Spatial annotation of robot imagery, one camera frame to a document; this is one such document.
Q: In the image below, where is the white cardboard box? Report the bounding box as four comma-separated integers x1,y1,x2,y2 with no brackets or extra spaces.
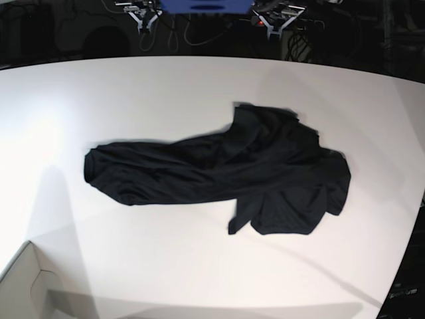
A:
0,241,100,319

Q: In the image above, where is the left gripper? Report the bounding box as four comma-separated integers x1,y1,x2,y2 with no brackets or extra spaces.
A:
252,6,303,39

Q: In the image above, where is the blue plastic bin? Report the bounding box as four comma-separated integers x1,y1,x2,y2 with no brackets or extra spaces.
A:
160,0,253,14

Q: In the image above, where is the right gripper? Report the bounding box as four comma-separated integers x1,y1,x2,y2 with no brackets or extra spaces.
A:
123,2,163,33

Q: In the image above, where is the black power strip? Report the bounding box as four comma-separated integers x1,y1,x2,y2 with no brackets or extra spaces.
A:
248,16,325,31

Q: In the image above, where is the black t-shirt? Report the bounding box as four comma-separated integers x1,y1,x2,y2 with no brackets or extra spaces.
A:
84,104,351,235

